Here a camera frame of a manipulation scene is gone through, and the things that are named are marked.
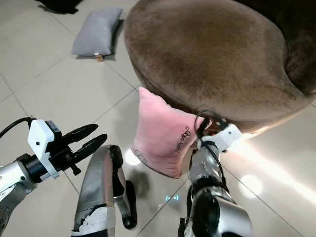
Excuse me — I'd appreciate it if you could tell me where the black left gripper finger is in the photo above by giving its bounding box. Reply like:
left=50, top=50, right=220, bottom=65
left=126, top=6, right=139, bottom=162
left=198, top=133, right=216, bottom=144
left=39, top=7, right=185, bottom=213
left=64, top=123, right=100, bottom=145
left=74, top=133, right=109, bottom=161

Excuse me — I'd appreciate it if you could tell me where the pink pillow with black print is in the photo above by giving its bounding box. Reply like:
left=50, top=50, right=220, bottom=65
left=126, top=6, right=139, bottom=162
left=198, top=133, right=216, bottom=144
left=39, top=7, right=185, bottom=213
left=130, top=87, right=204, bottom=179

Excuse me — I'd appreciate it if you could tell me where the brown plush sofa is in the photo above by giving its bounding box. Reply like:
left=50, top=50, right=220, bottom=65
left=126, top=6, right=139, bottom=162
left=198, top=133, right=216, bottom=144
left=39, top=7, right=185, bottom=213
left=123, top=0, right=316, bottom=135

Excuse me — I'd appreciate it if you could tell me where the grey pillow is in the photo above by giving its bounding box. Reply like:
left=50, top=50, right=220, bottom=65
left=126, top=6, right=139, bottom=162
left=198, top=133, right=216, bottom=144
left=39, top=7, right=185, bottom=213
left=71, top=7, right=123, bottom=57

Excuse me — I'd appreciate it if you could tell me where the black object on floor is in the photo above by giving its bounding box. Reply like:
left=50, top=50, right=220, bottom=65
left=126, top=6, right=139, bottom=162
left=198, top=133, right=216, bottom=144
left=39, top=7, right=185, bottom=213
left=37, top=0, right=80, bottom=14

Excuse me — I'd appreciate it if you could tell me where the robot left leg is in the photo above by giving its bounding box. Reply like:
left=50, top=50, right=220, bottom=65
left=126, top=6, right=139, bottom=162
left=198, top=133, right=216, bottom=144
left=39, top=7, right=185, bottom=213
left=71, top=144, right=137, bottom=237

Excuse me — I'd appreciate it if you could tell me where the robot leg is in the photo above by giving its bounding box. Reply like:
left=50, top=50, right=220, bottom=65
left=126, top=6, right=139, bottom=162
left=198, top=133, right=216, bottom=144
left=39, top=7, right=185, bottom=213
left=182, top=184, right=194, bottom=237
left=71, top=144, right=137, bottom=237

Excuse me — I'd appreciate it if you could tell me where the robot right leg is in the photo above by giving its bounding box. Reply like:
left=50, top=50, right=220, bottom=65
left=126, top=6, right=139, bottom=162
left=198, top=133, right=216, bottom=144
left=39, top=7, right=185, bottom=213
left=182, top=184, right=194, bottom=237

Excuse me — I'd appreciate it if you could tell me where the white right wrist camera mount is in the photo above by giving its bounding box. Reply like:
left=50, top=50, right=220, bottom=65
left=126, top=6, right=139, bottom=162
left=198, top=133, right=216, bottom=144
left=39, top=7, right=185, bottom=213
left=200, top=123, right=243, bottom=153

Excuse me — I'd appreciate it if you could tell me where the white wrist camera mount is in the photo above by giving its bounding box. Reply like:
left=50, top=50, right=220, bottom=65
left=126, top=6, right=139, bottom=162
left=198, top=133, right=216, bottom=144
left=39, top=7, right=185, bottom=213
left=28, top=118, right=63, bottom=180
left=200, top=123, right=243, bottom=153

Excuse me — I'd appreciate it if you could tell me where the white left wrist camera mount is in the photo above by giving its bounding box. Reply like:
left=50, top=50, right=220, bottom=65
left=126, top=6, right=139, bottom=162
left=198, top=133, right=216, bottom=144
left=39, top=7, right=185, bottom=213
left=28, top=118, right=63, bottom=180

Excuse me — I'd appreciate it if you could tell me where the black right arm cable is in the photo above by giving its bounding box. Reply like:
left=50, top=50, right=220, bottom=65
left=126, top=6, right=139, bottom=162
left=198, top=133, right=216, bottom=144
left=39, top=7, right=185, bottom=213
left=195, top=110, right=229, bottom=186

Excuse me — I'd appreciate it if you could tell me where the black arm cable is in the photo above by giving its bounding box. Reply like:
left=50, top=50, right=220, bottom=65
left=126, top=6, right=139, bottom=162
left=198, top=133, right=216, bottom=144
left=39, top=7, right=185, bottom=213
left=0, top=117, right=37, bottom=139
left=195, top=110, right=229, bottom=186

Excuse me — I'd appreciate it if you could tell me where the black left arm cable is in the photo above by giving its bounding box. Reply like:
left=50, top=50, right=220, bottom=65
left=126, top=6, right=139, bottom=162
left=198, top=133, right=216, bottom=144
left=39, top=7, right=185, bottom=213
left=0, top=117, right=37, bottom=139

